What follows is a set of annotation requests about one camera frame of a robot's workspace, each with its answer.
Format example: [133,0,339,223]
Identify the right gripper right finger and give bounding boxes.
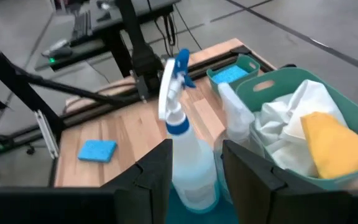
[223,139,291,224]

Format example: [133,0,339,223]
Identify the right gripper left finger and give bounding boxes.
[103,139,173,224]

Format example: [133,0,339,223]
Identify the blue-trigger spray bottle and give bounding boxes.
[158,48,221,215]

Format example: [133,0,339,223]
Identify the white cloth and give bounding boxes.
[253,79,349,178]

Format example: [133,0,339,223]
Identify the clear spray bottle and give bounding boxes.
[213,82,265,205]

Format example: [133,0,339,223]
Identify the yellow cloth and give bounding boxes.
[300,111,358,180]

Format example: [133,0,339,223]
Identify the blue sponge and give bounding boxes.
[212,64,250,85]
[77,139,118,164]

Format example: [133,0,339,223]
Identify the small teal bin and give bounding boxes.
[206,54,261,97]

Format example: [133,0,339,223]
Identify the large teal basket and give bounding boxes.
[234,67,358,191]

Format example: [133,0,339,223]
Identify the black side desk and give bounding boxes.
[34,0,181,72]

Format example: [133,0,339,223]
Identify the grey computer mouse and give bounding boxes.
[41,39,73,60]

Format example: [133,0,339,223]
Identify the silver metal bracket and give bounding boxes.
[34,109,59,160]

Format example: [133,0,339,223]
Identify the black table frame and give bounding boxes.
[0,30,254,187]

